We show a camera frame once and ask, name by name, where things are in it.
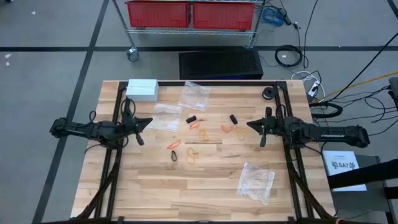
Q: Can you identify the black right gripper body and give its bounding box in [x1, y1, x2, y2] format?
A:
[259, 106, 285, 148]

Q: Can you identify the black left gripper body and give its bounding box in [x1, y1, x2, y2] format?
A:
[119, 105, 146, 147]

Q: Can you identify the clear plastic zip bag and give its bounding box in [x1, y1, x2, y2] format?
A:
[148, 103, 183, 133]
[178, 81, 211, 112]
[236, 161, 276, 206]

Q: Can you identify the white cardboard box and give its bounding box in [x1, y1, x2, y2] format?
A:
[125, 78, 160, 103]

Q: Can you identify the black tape roll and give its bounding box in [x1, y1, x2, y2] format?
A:
[261, 86, 276, 101]

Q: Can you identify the white power strip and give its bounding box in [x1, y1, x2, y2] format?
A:
[307, 80, 321, 97]

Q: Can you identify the black perforated case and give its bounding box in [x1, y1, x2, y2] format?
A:
[178, 49, 264, 81]

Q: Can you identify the white paper sign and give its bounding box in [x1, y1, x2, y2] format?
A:
[322, 150, 368, 192]

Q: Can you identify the black beam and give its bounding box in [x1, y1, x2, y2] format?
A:
[327, 158, 398, 190]

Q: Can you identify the red plastic bin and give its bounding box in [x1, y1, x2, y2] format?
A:
[192, 1, 256, 31]
[125, 0, 191, 29]

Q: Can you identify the grey cabinet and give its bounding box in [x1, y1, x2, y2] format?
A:
[329, 154, 389, 224]

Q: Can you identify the black aluminium table frame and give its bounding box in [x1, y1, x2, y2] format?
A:
[74, 80, 335, 224]

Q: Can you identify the white cable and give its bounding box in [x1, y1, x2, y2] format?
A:
[291, 70, 326, 99]

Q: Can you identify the chrome wire shelf cart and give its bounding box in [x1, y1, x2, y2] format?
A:
[111, 0, 268, 63]

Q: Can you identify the black cable coil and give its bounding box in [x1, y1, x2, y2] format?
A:
[274, 44, 304, 68]

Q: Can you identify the thick black cable bundle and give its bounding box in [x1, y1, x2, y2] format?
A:
[309, 101, 344, 119]

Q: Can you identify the black hanging cable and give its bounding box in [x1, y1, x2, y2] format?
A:
[328, 39, 398, 102]
[303, 0, 320, 68]

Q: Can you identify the yellow cable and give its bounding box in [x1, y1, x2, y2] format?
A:
[310, 70, 398, 104]

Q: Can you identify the blue cable coil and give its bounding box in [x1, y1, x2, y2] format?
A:
[261, 6, 286, 28]

